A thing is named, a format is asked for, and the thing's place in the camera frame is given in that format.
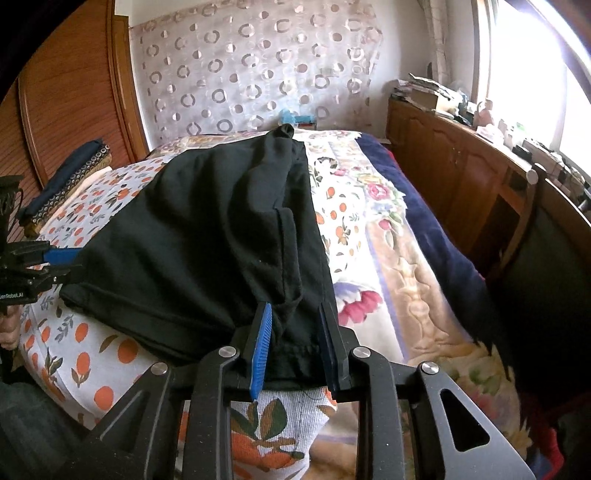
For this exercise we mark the sheer circle pattern curtain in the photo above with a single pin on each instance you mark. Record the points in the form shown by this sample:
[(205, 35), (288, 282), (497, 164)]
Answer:
[(254, 69)]

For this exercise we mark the orange fruit print bed sheet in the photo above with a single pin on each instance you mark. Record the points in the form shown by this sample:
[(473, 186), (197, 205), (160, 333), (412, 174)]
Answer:
[(92, 350)]

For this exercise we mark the long wooden cabinet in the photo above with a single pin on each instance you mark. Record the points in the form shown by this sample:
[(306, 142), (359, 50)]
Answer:
[(438, 152)]

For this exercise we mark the dark chair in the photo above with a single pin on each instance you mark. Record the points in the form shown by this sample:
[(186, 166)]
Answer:
[(545, 277)]

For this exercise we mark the stack of papers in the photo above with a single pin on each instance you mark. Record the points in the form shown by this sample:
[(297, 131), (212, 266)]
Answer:
[(425, 85)]

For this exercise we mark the small printed cardboard box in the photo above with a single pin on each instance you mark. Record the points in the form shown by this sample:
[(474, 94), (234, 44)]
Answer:
[(305, 121)]

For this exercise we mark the wooden slatted wardrobe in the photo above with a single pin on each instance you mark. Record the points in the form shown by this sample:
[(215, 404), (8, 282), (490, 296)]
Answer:
[(69, 92)]

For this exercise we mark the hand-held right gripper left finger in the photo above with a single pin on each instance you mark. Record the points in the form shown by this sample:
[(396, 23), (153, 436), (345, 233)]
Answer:
[(261, 350)]

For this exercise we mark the floral blanket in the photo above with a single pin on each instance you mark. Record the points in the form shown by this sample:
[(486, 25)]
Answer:
[(415, 277)]

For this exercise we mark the pink figurine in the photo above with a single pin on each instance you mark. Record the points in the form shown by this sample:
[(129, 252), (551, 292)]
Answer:
[(485, 114)]

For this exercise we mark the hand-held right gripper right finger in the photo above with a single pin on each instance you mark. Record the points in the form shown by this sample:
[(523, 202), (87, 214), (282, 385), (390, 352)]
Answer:
[(328, 350)]

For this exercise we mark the brown cardboard box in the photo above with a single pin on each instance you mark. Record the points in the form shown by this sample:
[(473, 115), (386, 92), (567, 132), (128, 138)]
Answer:
[(425, 99)]

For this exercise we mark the person's dark clothing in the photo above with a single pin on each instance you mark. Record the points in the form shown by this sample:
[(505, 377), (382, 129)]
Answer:
[(27, 424)]

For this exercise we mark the person's left hand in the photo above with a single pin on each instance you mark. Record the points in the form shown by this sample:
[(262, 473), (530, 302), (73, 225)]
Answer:
[(9, 330)]

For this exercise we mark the black printed t-shirt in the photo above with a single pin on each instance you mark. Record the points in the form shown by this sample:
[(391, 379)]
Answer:
[(194, 240)]

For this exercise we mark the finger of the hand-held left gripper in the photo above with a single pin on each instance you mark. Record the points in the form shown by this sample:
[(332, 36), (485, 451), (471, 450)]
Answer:
[(62, 257), (60, 276)]

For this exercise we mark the window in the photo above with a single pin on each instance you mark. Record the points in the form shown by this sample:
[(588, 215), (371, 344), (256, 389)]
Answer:
[(526, 83)]

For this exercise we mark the navy pillow with patterned trim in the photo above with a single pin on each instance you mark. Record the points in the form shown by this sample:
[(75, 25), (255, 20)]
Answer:
[(69, 180)]

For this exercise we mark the tied pale window curtain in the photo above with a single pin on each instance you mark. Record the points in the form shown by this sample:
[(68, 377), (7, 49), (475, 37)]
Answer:
[(436, 37)]

